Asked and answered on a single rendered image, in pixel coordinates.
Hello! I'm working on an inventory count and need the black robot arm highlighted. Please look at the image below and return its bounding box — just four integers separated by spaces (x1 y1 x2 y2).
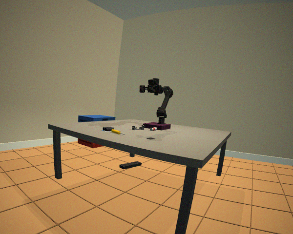
148 78 173 124

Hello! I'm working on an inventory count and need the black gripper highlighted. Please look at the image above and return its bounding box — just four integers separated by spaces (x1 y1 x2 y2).
140 85 161 93

